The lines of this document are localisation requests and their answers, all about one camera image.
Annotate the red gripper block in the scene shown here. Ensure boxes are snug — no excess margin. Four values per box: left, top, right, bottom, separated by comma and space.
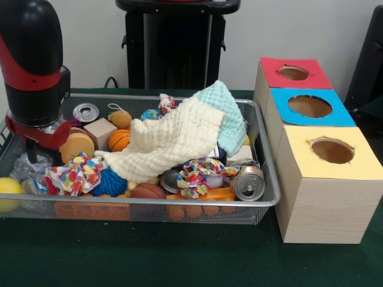
5, 115, 72, 164

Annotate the crushed clear plastic bottle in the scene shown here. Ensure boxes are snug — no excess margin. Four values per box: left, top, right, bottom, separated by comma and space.
8, 152, 56, 180

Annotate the cream waffle cloth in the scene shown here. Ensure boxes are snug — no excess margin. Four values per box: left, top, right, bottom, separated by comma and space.
94, 98, 226, 183

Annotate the mint green waffle cloth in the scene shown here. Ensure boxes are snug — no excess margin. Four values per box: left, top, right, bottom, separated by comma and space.
193, 80, 248, 156

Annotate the shallow silver mesh bin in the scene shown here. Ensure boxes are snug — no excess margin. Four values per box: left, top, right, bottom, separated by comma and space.
0, 92, 281, 225

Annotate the wooden box with three holes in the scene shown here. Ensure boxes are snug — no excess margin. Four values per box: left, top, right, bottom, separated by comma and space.
253, 57, 383, 245

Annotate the tan brown toy burger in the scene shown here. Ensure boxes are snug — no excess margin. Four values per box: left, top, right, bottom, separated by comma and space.
59, 127, 95, 164

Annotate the yellow ball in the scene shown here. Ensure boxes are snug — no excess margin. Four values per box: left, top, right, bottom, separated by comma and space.
0, 177, 24, 213

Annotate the plain wooden cube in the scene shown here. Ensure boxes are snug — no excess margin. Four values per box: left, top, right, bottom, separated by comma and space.
83, 117, 118, 152

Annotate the orange toy basketball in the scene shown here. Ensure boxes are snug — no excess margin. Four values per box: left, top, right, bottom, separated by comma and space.
108, 128, 132, 152

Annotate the dark green table cloth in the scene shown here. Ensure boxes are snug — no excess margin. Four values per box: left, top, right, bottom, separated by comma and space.
355, 98, 383, 144
0, 86, 383, 287

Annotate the crushed metal can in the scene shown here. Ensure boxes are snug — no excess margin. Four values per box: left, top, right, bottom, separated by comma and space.
230, 164, 266, 201

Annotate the black stand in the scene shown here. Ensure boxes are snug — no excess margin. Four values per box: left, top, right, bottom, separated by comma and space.
344, 4, 383, 105

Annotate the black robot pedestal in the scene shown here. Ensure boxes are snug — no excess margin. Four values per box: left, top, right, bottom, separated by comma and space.
115, 0, 242, 90

